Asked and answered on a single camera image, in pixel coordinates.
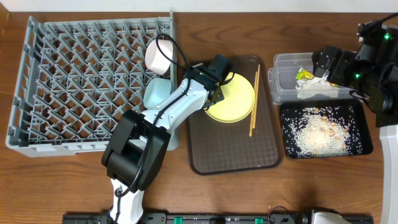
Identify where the yellow plate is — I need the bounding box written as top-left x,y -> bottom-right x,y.
205,72 -> 254,123

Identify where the green orange snack wrapper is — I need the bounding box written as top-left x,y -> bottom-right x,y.
295,67 -> 338,90

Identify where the white paper napkin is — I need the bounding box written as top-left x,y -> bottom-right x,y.
295,73 -> 339,100

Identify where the wooden chopstick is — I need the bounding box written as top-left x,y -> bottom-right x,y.
252,64 -> 261,129
249,72 -> 258,137

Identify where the light blue bowl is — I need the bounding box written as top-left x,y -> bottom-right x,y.
144,78 -> 173,109

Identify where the white pink bowl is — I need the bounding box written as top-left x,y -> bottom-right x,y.
145,39 -> 174,75

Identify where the rice food waste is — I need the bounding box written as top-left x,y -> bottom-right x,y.
280,106 -> 363,159

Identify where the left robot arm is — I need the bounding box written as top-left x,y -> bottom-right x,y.
101,55 -> 233,223

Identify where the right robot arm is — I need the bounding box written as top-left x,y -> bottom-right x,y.
312,13 -> 397,223

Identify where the black waste tray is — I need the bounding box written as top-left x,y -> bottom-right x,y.
279,99 -> 373,159

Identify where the clear plastic bin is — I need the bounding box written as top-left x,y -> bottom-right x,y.
268,52 -> 351,105

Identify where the brown serving tray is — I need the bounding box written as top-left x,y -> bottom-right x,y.
187,55 -> 283,175

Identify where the grey plastic dish rack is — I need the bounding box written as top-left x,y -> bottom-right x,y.
6,16 -> 175,157

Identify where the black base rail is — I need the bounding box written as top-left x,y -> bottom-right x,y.
62,211 -> 374,224

